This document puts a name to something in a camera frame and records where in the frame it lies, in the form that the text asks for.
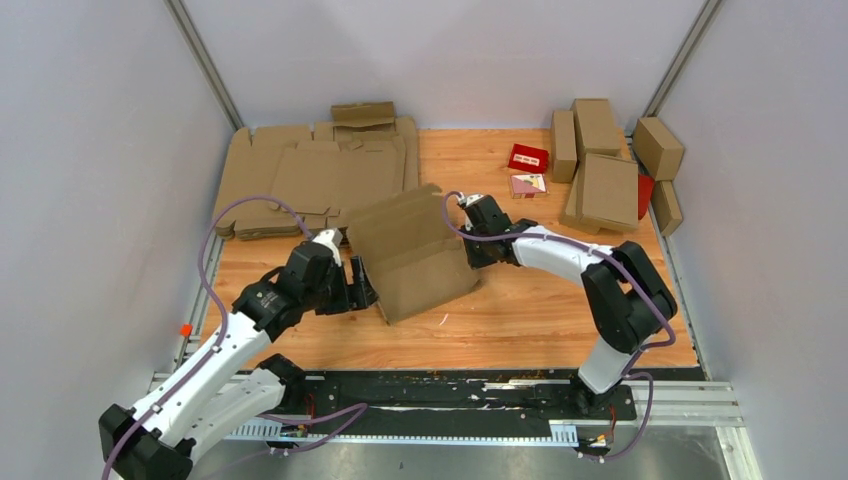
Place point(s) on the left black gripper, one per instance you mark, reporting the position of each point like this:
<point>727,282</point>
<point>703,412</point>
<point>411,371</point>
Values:
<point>363,293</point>

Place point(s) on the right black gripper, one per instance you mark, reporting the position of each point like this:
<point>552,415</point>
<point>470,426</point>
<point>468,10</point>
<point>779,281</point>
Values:
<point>475,260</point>

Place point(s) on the brown cardboard box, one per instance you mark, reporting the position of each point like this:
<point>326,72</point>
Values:
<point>413,260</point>

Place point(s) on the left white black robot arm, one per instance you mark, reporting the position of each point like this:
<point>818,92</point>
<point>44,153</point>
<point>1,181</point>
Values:
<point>166,432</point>

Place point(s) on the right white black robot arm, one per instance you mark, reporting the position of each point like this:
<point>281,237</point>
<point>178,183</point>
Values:
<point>627,297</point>

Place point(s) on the red card box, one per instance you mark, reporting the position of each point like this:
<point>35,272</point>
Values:
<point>528,159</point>

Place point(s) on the front flat cardboard box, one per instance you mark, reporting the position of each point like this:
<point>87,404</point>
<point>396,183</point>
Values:
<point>603,195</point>

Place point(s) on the upright narrow cardboard box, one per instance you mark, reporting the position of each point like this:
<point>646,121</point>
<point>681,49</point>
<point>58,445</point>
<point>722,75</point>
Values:
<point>564,158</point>

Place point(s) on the rear leaning cardboard box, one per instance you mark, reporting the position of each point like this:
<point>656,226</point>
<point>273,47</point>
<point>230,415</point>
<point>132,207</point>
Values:
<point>596,131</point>

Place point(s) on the low right cardboard box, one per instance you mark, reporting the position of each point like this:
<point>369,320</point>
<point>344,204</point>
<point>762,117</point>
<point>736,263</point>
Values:
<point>666,207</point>

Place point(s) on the far right cardboard box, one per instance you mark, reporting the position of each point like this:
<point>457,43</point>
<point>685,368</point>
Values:
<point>657,148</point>

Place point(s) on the pink tangram puzzle card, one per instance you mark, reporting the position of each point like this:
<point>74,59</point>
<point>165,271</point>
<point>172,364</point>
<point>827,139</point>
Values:
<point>527,186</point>

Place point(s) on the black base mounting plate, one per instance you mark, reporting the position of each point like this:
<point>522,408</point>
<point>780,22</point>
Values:
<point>455,403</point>

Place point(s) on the stack of flat cardboard sheets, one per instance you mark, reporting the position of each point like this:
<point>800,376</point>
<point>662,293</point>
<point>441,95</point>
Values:
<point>277,179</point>

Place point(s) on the red object behind boxes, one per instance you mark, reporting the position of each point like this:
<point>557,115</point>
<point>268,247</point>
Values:
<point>646,186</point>

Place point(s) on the small folded cardboard pieces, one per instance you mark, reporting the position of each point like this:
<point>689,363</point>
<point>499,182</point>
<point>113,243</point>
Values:
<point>351,118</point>

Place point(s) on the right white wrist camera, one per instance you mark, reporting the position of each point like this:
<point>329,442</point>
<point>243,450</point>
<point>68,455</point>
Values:
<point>466,201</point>

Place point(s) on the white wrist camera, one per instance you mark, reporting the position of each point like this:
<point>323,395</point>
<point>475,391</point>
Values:
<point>466,201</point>
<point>332,239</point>

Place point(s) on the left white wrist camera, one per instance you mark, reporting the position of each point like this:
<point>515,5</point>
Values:
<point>332,239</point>

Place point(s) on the right corner aluminium post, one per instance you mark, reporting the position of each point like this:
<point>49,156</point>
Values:
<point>702,22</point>

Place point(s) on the corner aluminium post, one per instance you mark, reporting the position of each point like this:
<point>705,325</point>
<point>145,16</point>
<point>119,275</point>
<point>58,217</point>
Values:
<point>702,22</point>
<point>191,34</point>

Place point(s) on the aluminium frame rail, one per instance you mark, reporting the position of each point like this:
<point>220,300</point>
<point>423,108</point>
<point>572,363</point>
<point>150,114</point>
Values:
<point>661,397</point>

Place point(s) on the left corner aluminium post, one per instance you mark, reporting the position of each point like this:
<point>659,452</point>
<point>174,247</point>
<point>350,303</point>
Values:
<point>191,34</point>

